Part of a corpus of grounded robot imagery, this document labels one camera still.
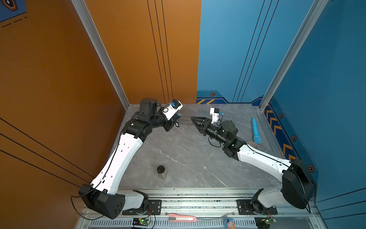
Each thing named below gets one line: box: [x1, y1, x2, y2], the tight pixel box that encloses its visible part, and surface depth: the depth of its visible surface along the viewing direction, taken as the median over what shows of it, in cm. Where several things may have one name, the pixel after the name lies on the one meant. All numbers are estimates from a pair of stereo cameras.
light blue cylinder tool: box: [252, 117, 262, 145], surface depth 101 cm
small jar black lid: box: [156, 165, 168, 180], surface depth 79 cm
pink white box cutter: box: [168, 213, 198, 223], surface depth 71 cm
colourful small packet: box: [223, 217, 234, 229], surface depth 69 cm
